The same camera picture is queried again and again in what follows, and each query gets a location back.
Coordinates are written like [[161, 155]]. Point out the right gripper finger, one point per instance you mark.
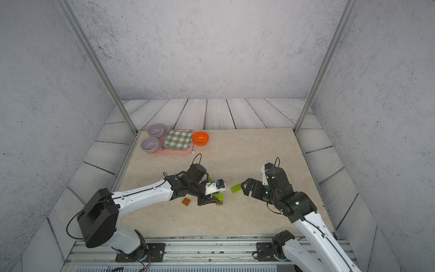
[[249, 184], [248, 192]]

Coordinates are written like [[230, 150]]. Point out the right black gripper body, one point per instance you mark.
[[264, 192]]

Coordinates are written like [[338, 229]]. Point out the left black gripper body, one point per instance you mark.
[[198, 190]]

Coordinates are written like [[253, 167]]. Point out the long lime lego plate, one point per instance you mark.
[[236, 188]]

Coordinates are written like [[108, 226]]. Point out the brown lego brick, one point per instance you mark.
[[186, 201]]

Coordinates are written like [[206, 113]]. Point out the long lime lego brick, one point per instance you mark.
[[220, 197]]

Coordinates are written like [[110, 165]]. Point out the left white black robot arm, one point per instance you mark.
[[98, 220]]

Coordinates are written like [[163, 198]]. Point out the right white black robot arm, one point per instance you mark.
[[303, 213]]

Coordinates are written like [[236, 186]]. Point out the green checkered cloth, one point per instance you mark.
[[178, 140]]

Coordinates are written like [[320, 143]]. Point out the pink tray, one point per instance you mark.
[[163, 151]]

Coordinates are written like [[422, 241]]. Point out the orange bowl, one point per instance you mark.
[[201, 138]]

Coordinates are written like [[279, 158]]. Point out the front lavender bowl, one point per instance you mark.
[[150, 145]]

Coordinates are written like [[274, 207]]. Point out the lavender bowl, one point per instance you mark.
[[156, 130], [150, 145]]

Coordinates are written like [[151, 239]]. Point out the rear lavender bowl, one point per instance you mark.
[[156, 130]]

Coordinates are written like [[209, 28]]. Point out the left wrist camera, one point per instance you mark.
[[217, 186]]

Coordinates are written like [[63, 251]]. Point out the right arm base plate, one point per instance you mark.
[[266, 252]]

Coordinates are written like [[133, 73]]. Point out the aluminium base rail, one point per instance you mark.
[[182, 254]]

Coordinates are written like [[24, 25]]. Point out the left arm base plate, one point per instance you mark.
[[153, 252]]

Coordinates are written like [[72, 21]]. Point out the right aluminium frame post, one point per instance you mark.
[[333, 45]]

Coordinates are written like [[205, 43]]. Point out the aluminium frame post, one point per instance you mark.
[[333, 45], [81, 37]]

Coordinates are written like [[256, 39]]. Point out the left aluminium frame post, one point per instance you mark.
[[81, 37]]

